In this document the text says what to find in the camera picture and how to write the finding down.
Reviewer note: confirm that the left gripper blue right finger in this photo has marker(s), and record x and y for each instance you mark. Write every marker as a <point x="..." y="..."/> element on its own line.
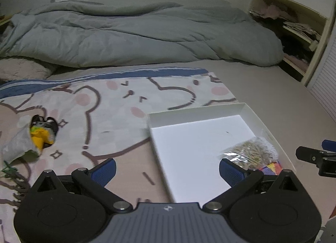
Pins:
<point x="231" y="173"/>

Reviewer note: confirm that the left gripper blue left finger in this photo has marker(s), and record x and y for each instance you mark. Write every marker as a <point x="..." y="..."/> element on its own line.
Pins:
<point x="104" y="172"/>

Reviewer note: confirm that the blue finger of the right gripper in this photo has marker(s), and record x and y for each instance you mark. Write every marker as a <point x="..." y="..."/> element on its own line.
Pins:
<point x="312" y="155"/>
<point x="329" y="145"/>

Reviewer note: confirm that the clear bag of beige cords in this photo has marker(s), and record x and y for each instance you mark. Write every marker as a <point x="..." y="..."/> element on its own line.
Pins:
<point x="250" y="154"/>

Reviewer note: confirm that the colourful patterned small box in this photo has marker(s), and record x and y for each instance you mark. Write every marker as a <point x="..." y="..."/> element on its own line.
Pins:
<point x="272" y="169"/>

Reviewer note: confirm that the green twist tie bundle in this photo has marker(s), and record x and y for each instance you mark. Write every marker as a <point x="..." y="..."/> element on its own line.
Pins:
<point x="8" y="171"/>

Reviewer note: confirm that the white shallow cardboard box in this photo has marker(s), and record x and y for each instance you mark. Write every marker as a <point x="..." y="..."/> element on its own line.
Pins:
<point x="188" y="144"/>

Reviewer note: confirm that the cartoon bear print blanket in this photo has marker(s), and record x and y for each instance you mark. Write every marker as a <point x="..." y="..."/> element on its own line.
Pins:
<point x="98" y="120"/>

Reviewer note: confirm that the grey number two pouch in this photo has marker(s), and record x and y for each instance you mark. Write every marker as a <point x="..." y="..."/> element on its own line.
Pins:
<point x="19" y="145"/>

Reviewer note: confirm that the cream bedside shelf unit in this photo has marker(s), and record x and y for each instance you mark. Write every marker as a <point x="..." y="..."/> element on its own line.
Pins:
<point x="303" y="31"/>

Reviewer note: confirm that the beige fluffy pillow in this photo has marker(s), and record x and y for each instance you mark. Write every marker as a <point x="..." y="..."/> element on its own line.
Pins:
<point x="20" y="68"/>

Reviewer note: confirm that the grey rumpled duvet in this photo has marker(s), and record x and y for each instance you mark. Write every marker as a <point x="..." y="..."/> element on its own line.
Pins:
<point x="80" y="35"/>

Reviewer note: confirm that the yellow toy with black strap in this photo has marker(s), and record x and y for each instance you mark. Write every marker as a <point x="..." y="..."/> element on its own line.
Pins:
<point x="43" y="132"/>

